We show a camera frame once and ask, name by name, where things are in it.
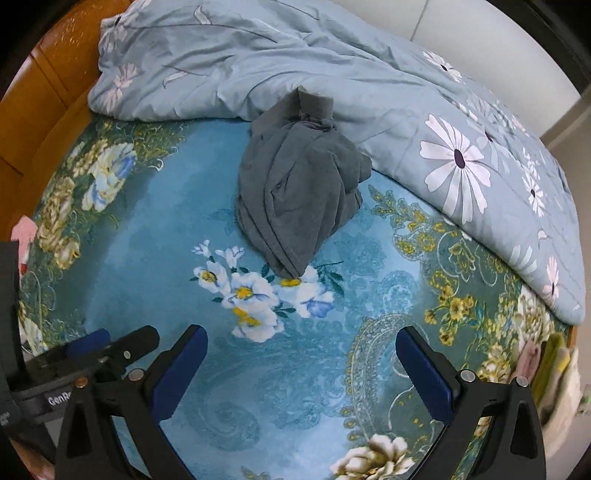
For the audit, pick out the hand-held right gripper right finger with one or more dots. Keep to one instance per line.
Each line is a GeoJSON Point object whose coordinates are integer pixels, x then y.
{"type": "Point", "coordinates": [425, 374]}

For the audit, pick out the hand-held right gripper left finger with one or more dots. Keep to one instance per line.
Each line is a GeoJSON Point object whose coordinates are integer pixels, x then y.
{"type": "Point", "coordinates": [180, 369]}

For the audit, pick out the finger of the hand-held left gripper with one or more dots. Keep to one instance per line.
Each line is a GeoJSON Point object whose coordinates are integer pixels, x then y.
{"type": "Point", "coordinates": [134, 344]}
{"type": "Point", "coordinates": [90, 342]}

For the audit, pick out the grey garment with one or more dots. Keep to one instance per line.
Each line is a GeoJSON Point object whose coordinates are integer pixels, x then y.
{"type": "Point", "coordinates": [295, 184]}

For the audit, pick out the pink cloth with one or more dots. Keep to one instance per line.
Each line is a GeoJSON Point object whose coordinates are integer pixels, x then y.
{"type": "Point", "coordinates": [528, 360]}

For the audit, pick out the yellow-green cloth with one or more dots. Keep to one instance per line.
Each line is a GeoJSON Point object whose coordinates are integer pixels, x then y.
{"type": "Point", "coordinates": [551, 364]}

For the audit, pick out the pink item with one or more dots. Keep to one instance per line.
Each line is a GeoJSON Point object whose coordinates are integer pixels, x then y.
{"type": "Point", "coordinates": [23, 230]}

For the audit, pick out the cream cloth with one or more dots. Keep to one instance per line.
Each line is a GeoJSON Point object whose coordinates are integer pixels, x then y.
{"type": "Point", "coordinates": [565, 392]}

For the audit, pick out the teal floral bed blanket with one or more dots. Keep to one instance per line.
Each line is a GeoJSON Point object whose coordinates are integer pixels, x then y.
{"type": "Point", "coordinates": [184, 207]}

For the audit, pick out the wooden headboard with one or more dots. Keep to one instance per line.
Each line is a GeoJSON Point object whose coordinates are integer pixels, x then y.
{"type": "Point", "coordinates": [51, 92]}

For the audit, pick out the light blue floral quilt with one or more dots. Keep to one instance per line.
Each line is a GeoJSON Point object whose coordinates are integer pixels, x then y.
{"type": "Point", "coordinates": [323, 60]}

